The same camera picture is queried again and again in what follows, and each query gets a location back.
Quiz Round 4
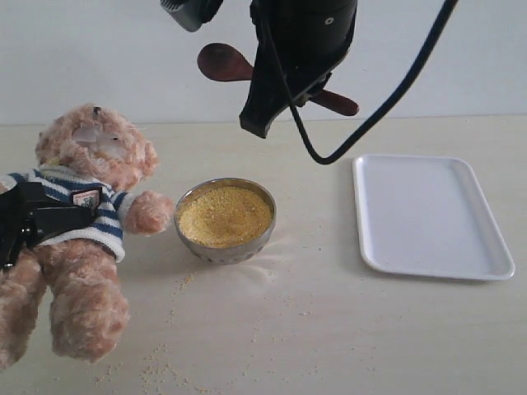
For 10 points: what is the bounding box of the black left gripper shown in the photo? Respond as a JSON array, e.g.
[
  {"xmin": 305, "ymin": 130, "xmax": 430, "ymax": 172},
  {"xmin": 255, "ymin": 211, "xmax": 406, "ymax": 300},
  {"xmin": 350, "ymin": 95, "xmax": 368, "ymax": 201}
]
[{"xmin": 1, "ymin": 183, "xmax": 98, "ymax": 272}]

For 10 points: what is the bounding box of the black cable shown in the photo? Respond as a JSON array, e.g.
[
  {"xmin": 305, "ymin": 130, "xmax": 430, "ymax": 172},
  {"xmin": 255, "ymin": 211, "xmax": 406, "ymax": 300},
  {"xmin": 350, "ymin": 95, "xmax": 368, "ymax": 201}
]
[{"xmin": 257, "ymin": 0, "xmax": 460, "ymax": 165}]

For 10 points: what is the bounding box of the white rectangular plastic tray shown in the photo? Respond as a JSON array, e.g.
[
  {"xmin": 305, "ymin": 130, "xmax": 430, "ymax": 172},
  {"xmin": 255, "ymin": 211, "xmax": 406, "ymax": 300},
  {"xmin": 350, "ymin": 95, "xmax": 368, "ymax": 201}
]
[{"xmin": 353, "ymin": 154, "xmax": 515, "ymax": 281}]

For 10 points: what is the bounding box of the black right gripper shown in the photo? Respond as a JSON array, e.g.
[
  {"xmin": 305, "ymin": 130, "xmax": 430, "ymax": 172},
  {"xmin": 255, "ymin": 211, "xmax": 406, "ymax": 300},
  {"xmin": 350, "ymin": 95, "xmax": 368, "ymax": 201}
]
[{"xmin": 239, "ymin": 0, "xmax": 357, "ymax": 138}]

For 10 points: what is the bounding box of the steel bowl of yellow grain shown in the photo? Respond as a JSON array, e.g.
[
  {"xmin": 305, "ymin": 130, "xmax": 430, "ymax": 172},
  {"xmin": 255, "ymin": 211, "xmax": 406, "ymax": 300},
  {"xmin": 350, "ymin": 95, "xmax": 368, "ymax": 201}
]
[{"xmin": 174, "ymin": 178, "xmax": 277, "ymax": 265}]

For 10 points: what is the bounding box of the beige teddy bear striped sweater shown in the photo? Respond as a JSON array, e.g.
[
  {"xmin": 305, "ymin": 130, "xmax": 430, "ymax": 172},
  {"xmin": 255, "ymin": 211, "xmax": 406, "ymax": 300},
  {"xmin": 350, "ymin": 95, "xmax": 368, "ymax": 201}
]
[{"xmin": 0, "ymin": 103, "xmax": 176, "ymax": 369}]

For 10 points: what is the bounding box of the dark red wooden spoon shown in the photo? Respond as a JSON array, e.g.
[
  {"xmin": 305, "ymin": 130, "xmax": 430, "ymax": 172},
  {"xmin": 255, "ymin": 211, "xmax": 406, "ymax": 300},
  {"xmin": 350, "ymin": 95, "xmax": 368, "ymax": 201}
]
[{"xmin": 197, "ymin": 43, "xmax": 359, "ymax": 116}]

